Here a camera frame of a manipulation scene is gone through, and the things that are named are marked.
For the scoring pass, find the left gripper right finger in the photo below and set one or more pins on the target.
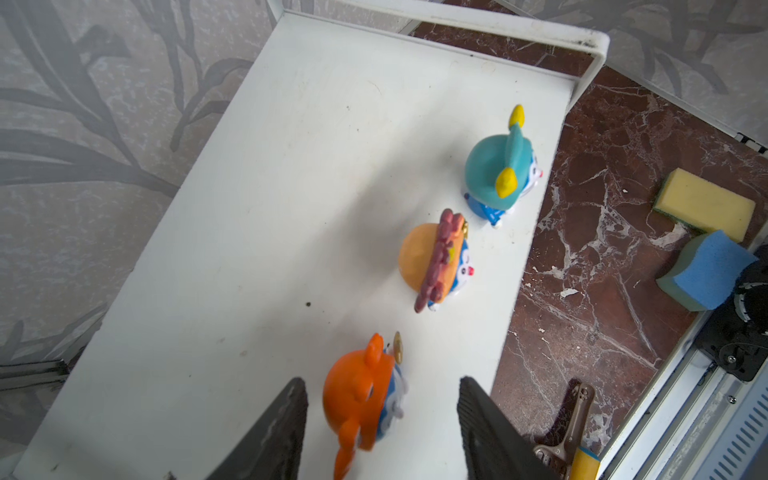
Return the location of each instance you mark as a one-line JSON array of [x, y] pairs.
[[492, 447]]

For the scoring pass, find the orange blue cat figurine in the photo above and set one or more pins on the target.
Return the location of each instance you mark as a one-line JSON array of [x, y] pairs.
[[363, 396]]

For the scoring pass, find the white two-tier shelf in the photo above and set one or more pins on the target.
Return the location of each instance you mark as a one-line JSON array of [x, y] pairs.
[[279, 253]]

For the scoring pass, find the blue sponge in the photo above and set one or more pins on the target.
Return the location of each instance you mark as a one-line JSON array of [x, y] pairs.
[[706, 272]]

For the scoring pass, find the brown slotted spatula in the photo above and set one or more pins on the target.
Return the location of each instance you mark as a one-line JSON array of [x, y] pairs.
[[569, 426]]

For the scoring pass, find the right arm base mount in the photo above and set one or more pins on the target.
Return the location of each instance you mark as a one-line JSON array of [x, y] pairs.
[[735, 334]]

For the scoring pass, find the aluminium front rail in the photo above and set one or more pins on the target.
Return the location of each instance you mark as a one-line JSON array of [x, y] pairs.
[[696, 422]]

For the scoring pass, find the yellow sponge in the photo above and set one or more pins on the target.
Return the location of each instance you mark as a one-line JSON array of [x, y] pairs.
[[704, 205]]

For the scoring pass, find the small figurine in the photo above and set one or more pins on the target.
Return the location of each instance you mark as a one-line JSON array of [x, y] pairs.
[[434, 260]]

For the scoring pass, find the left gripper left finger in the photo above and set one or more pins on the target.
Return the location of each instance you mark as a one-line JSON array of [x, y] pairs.
[[272, 447]]

